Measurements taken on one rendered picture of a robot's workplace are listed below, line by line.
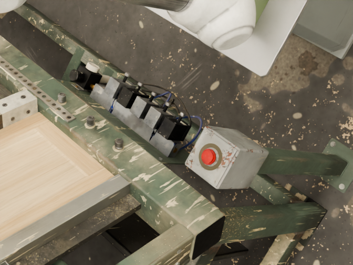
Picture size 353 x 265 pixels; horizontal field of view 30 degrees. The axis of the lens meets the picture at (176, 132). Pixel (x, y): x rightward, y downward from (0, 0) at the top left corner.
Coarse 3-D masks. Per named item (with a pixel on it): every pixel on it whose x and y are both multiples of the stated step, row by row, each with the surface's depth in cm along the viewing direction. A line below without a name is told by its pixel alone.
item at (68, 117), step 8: (0, 56) 218; (0, 64) 214; (8, 64) 215; (8, 72) 212; (16, 72) 212; (24, 80) 210; (32, 88) 206; (40, 96) 204; (48, 96) 204; (48, 104) 201; (56, 104) 202; (56, 112) 199; (64, 112) 199
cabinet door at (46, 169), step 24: (24, 120) 200; (48, 120) 201; (0, 144) 191; (24, 144) 193; (48, 144) 194; (72, 144) 194; (0, 168) 184; (24, 168) 185; (48, 168) 186; (72, 168) 187; (96, 168) 188; (0, 192) 177; (24, 192) 178; (48, 192) 179; (72, 192) 180; (0, 216) 171; (24, 216) 171; (0, 240) 165
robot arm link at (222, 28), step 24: (0, 0) 113; (24, 0) 116; (120, 0) 137; (144, 0) 140; (168, 0) 143; (192, 0) 147; (216, 0) 148; (240, 0) 151; (192, 24) 152; (216, 24) 150; (240, 24) 151; (216, 48) 157
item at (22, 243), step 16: (96, 192) 178; (112, 192) 178; (128, 192) 183; (64, 208) 172; (80, 208) 173; (96, 208) 176; (32, 224) 167; (48, 224) 168; (64, 224) 169; (16, 240) 163; (32, 240) 163; (48, 240) 168; (0, 256) 158; (16, 256) 161
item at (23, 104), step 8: (8, 96) 200; (16, 96) 200; (24, 96) 200; (32, 96) 201; (0, 104) 196; (8, 104) 197; (16, 104) 197; (24, 104) 198; (32, 104) 200; (0, 112) 194; (8, 112) 195; (16, 112) 197; (24, 112) 200; (32, 112) 202; (0, 120) 194; (8, 120) 197; (16, 120) 199; (0, 128) 196
